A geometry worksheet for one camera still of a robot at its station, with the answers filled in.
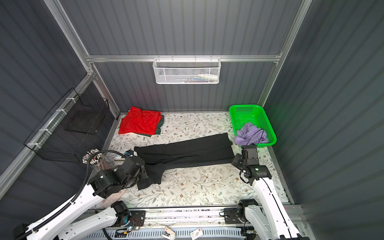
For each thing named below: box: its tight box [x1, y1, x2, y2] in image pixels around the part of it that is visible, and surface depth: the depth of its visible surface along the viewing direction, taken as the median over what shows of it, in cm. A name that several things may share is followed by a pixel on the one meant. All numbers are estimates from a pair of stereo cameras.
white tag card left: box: [161, 226, 176, 240], surface depth 69 cm
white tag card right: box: [190, 227, 203, 240], surface depth 70 cm
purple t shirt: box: [234, 122, 269, 146], surface depth 98 cm
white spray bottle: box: [197, 73, 219, 82], surface depth 93 cm
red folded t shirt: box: [118, 106, 162, 135], surface depth 110 cm
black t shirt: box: [134, 133, 235, 191], surface depth 101 cm
